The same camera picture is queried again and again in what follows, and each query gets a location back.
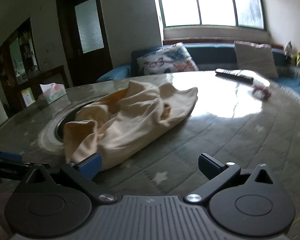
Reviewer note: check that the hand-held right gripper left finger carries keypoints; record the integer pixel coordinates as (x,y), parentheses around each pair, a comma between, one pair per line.
(90,164)

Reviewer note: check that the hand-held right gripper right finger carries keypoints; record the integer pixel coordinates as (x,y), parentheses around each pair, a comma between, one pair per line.
(208,163)

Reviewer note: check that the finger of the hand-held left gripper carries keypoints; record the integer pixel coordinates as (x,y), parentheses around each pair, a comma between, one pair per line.
(7,155)
(37,168)

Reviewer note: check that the cream sweater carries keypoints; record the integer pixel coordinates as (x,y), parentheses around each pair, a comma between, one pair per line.
(140,115)

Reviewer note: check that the round black hot plate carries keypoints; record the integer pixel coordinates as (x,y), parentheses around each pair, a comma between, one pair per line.
(61,126)

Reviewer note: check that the tissue box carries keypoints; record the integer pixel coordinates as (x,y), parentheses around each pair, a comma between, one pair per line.
(53,93)

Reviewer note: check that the black remote control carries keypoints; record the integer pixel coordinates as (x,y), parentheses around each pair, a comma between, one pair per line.
(233,75)

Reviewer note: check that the dark wooden chair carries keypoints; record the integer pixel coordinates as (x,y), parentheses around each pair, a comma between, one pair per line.
(53,73)

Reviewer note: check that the dark display cabinet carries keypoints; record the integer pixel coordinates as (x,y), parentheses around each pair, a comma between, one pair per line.
(17,55)

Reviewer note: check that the blue sofa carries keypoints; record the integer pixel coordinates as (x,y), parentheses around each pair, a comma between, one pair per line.
(210,52)

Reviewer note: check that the butterfly print pillow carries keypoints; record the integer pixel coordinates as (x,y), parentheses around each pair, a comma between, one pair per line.
(165,60)

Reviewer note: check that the plain white pillow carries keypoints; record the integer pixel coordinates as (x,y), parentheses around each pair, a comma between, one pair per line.
(255,58)

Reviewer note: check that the dark wooden door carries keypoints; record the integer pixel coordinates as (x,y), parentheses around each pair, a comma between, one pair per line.
(70,42)

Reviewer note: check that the green framed window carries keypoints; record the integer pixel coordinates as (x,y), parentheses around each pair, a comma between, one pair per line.
(202,2)

